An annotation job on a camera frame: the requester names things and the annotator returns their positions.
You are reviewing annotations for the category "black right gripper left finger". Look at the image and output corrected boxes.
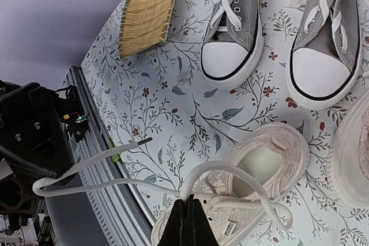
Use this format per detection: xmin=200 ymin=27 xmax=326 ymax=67
xmin=159 ymin=199 xmax=187 ymax=246

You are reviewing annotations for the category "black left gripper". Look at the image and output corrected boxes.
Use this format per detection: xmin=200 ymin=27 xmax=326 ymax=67
xmin=1 ymin=82 xmax=74 ymax=179

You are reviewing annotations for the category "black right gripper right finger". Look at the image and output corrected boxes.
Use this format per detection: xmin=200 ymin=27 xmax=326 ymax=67
xmin=186 ymin=194 xmax=219 ymax=246

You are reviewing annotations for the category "beige sneaker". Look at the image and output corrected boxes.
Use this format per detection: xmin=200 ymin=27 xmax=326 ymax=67
xmin=327 ymin=92 xmax=368 ymax=208
xmin=31 ymin=122 xmax=311 ymax=246

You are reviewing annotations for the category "grey sneaker with white laces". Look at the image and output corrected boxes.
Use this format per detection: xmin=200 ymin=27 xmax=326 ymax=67
xmin=201 ymin=0 xmax=264 ymax=90

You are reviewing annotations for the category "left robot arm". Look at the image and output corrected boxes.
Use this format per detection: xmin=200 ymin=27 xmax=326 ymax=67
xmin=1 ymin=82 xmax=74 ymax=228

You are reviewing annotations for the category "green tape piece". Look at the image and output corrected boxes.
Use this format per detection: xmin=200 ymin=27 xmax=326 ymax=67
xmin=107 ymin=137 xmax=121 ymax=163

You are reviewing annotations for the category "floral patterned table mat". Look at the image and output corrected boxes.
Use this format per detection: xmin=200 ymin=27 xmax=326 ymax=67
xmin=81 ymin=0 xmax=368 ymax=245

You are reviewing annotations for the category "yellow bamboo fan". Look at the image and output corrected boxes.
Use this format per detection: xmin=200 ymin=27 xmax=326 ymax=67
xmin=119 ymin=0 xmax=175 ymax=58

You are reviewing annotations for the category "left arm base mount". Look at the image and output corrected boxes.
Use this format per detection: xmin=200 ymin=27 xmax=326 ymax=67
xmin=56 ymin=85 xmax=90 ymax=143

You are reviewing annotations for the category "aluminium front rail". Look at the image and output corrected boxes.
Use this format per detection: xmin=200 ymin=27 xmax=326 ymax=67
xmin=44 ymin=65 xmax=156 ymax=246

